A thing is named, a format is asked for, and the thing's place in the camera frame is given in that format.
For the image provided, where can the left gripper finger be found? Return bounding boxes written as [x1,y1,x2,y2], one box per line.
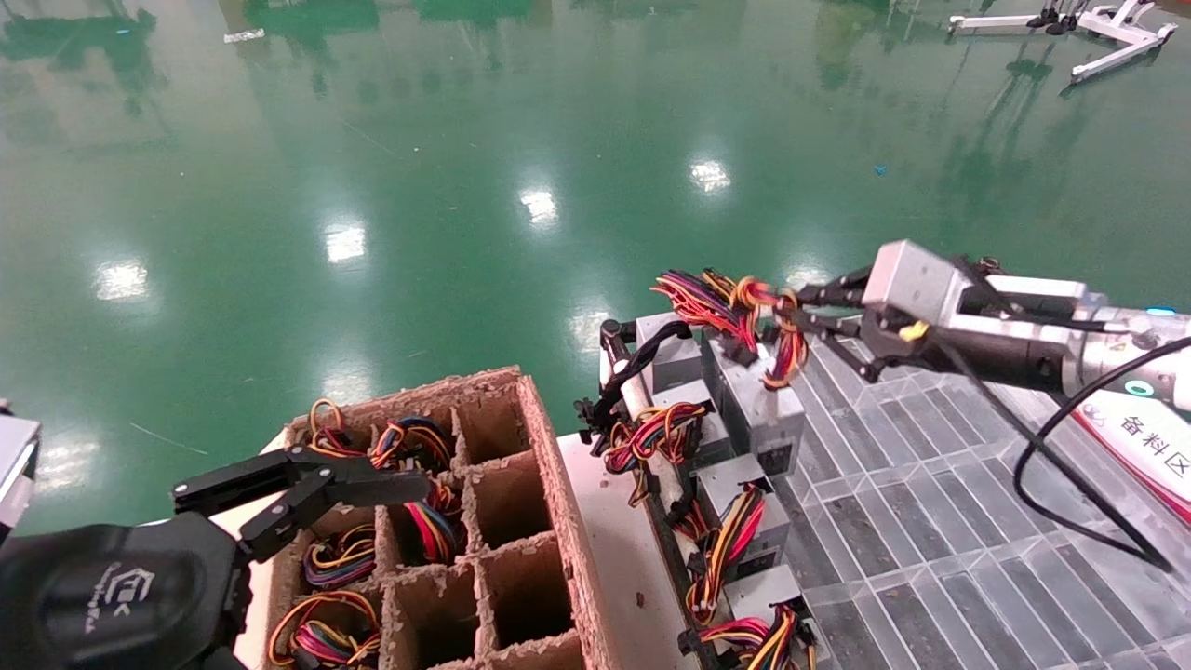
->
[172,447,322,516]
[240,463,434,563]

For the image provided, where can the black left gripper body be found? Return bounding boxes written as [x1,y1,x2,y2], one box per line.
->
[0,512,254,670]

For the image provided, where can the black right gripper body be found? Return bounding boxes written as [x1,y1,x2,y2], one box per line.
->
[858,307,1069,392]

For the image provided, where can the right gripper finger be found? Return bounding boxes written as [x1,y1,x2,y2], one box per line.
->
[778,310,887,385]
[796,266,877,310]

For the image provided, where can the white red-bordered sign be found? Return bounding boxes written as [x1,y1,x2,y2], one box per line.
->
[1068,395,1191,527]

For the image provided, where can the brown cardboard divider crate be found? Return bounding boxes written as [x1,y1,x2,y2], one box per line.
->
[263,366,622,670]

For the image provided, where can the clear plastic slotted tray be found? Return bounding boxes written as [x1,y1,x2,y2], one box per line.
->
[744,316,1191,670]

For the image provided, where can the black cart edge strip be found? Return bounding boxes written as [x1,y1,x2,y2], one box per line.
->
[637,461,727,670]

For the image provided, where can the white metal floor stand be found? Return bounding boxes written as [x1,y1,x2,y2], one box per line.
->
[949,0,1181,87]

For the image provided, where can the silver camera mount bracket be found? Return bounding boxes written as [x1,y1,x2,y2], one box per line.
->
[968,275,1108,327]

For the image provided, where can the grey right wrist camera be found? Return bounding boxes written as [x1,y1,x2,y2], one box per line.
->
[862,239,973,322]

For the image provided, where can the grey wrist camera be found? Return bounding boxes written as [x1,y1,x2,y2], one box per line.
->
[862,239,973,322]
[0,400,43,545]

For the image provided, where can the long black arm cable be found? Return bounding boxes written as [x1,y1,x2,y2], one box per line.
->
[1012,337,1191,573]

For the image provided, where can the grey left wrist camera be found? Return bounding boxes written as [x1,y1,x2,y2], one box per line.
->
[0,400,43,545]

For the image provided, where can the grey power supply black cable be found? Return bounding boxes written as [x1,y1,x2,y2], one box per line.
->
[577,314,705,457]

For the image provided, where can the white cart rail tube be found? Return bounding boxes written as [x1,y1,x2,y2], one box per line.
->
[603,358,652,420]

